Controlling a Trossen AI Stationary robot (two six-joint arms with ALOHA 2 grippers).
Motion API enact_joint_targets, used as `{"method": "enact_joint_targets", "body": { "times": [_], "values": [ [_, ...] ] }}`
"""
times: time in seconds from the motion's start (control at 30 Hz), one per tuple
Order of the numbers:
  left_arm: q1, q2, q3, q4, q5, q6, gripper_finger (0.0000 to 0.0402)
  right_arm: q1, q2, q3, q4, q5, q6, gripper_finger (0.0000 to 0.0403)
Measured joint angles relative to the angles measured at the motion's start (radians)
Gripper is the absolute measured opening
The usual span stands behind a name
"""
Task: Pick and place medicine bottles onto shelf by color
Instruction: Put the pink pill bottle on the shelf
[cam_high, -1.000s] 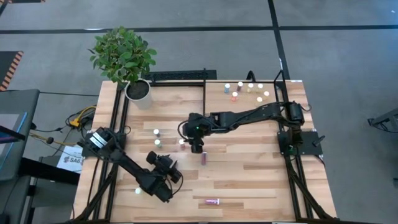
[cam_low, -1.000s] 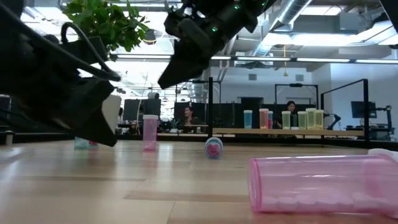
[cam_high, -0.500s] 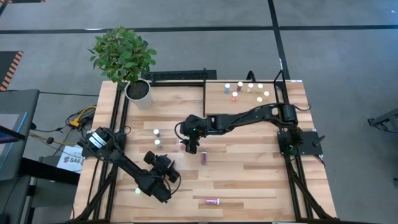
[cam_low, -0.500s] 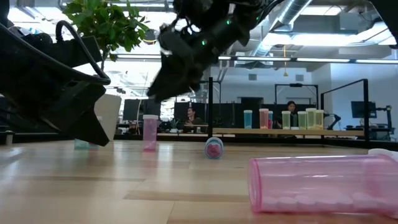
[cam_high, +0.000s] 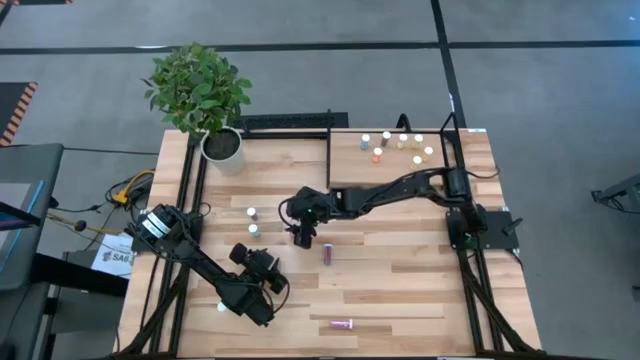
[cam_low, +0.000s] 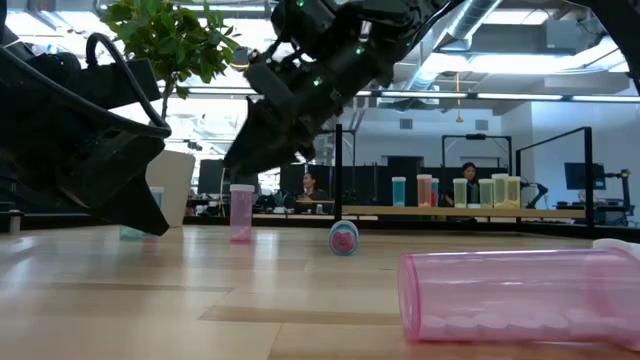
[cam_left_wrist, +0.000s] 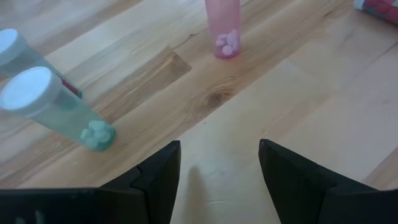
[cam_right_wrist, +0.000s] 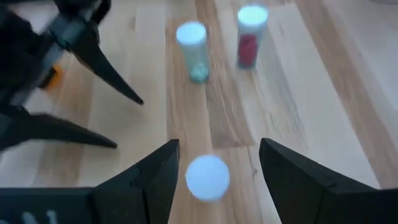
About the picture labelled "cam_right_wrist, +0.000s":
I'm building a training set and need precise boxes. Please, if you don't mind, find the large orange medicine bottle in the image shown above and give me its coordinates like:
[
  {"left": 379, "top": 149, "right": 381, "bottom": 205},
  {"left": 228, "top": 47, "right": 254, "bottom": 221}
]
[{"left": 39, "top": 63, "right": 65, "bottom": 91}]

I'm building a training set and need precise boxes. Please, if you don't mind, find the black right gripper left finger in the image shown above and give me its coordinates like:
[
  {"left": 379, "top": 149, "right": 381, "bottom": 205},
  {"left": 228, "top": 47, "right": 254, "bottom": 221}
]
[{"left": 91, "top": 139, "right": 181, "bottom": 224}]

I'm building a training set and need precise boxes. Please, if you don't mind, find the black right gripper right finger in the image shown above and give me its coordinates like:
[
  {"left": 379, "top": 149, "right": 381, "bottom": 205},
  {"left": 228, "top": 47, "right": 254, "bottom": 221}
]
[{"left": 259, "top": 138, "right": 398, "bottom": 224}]

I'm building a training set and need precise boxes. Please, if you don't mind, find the teal bottle with red pills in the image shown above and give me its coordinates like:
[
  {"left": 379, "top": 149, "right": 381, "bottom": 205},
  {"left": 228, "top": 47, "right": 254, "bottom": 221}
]
[{"left": 236, "top": 4, "right": 270, "bottom": 70}]

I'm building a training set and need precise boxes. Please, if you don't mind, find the teal bottle with white pills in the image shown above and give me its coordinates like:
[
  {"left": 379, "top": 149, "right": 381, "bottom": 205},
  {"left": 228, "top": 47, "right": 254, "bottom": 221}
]
[{"left": 175, "top": 21, "right": 211, "bottom": 84}]

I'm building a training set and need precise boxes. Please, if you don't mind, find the pink medicine bottle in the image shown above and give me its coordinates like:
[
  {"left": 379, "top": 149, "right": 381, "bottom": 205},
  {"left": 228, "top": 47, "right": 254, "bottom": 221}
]
[{"left": 185, "top": 154, "right": 231, "bottom": 203}]

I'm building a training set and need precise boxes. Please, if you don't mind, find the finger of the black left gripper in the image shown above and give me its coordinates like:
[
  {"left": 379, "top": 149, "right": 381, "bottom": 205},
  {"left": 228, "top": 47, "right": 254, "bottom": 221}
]
[
  {"left": 70, "top": 30, "right": 145, "bottom": 106},
  {"left": 0, "top": 113, "right": 119, "bottom": 151}
]

